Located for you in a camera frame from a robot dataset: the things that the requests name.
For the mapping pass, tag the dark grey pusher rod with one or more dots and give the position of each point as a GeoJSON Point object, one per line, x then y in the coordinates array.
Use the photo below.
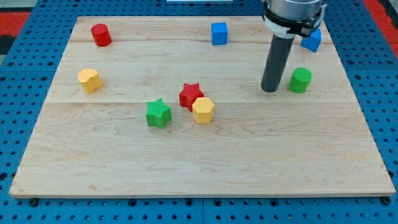
{"type": "Point", "coordinates": [275, 63]}

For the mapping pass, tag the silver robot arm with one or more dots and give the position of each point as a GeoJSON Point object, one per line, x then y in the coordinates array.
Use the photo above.
{"type": "Point", "coordinates": [287, 19]}

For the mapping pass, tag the red star block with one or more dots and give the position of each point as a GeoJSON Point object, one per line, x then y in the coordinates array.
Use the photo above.
{"type": "Point", "coordinates": [189, 94]}

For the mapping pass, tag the green star block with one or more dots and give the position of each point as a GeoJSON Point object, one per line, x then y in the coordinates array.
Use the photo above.
{"type": "Point", "coordinates": [158, 114]}

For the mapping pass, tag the blue pentagon block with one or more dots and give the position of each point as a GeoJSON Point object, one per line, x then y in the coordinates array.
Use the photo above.
{"type": "Point", "coordinates": [313, 41]}

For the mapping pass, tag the green cylinder block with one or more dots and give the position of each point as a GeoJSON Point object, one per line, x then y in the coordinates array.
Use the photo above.
{"type": "Point", "coordinates": [300, 80]}

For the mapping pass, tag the blue cube block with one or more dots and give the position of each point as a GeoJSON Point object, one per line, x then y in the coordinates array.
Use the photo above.
{"type": "Point", "coordinates": [219, 33]}

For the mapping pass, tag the yellow hexagon block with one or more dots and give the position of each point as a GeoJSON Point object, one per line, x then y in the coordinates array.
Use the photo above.
{"type": "Point", "coordinates": [203, 110]}

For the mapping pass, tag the wooden board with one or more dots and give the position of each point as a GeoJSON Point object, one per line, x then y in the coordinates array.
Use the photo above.
{"type": "Point", "coordinates": [258, 144]}

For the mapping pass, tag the red cylinder block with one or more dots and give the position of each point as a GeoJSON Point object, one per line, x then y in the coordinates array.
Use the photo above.
{"type": "Point", "coordinates": [101, 35]}

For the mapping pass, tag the yellow heart block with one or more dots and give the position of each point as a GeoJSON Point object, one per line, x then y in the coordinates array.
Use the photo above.
{"type": "Point", "coordinates": [90, 80]}

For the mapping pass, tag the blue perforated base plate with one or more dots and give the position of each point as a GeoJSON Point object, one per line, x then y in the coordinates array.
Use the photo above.
{"type": "Point", "coordinates": [31, 62]}

